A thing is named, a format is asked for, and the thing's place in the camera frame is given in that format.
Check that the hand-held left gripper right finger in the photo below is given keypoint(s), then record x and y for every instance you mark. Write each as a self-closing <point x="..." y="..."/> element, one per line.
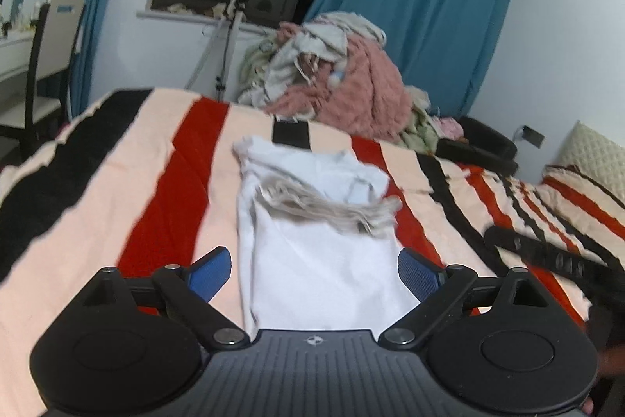
<point x="417" y="273"/>

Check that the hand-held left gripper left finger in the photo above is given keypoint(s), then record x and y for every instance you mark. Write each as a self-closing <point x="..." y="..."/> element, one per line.
<point x="211" y="273"/>

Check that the white t-shirt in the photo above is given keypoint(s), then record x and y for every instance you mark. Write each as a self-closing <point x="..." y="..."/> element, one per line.
<point x="317" y="265"/>

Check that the grey crumpled clothes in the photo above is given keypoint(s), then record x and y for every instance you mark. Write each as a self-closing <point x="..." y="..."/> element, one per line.
<point x="322" y="33"/>

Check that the cream quilted pillow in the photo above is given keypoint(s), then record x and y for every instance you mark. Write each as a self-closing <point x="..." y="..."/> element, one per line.
<point x="595" y="153"/>

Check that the red black cream striped blanket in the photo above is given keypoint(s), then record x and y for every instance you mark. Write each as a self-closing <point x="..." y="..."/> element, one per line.
<point x="97" y="202"/>

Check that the pale green towel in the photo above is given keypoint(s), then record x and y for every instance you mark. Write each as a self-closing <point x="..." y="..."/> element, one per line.
<point x="422" y="133"/>

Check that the pink garment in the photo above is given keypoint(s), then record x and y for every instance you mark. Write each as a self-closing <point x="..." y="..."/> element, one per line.
<point x="451" y="128"/>

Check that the pink fluffy blanket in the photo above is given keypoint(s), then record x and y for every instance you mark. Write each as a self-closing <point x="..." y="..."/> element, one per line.
<point x="371" y="94"/>

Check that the pale green flower blanket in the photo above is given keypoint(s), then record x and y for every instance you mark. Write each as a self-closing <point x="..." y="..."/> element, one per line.
<point x="254" y="70"/>

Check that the garment steamer stand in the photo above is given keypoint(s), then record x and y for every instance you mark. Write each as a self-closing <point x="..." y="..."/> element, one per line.
<point x="229" y="31"/>

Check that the beige plush items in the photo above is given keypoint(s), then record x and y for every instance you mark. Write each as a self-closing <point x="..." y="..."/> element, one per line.
<point x="195" y="9"/>

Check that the white dressing table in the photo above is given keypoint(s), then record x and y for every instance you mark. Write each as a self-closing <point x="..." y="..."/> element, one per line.
<point x="14" y="55"/>

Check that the group of cosmetic bottles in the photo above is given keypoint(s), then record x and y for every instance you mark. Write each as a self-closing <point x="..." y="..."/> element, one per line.
<point x="35" y="14"/>

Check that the wall outlet with charger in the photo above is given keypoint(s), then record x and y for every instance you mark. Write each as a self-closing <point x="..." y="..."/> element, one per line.
<point x="532" y="136"/>

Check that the white chair with black frame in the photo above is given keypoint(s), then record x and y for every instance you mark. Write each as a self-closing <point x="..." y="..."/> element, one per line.
<point x="56" y="36"/>

